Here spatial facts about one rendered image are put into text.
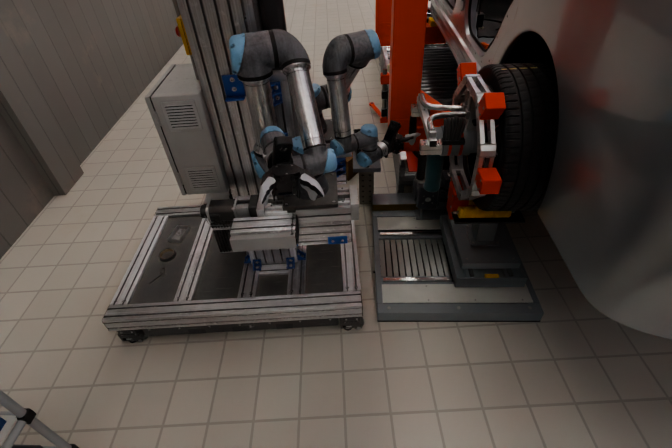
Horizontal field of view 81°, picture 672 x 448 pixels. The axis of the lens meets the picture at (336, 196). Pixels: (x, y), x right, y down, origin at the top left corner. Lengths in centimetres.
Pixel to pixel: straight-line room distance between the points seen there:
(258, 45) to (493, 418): 174
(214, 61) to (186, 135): 32
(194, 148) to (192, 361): 108
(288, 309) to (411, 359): 64
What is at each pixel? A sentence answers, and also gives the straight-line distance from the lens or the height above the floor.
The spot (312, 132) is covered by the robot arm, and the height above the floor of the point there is 121.
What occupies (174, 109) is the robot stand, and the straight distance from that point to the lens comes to 164.
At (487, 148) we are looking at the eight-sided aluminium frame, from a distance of 165.
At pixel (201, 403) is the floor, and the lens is 211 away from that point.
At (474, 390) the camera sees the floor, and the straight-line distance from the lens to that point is 206.
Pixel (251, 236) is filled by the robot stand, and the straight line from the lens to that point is 161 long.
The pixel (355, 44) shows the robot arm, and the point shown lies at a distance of 161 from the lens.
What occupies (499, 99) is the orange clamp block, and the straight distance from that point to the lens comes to 163.
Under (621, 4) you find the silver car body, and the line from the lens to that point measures 137.
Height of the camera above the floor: 182
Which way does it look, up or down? 39 degrees down
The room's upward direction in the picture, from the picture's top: 4 degrees counter-clockwise
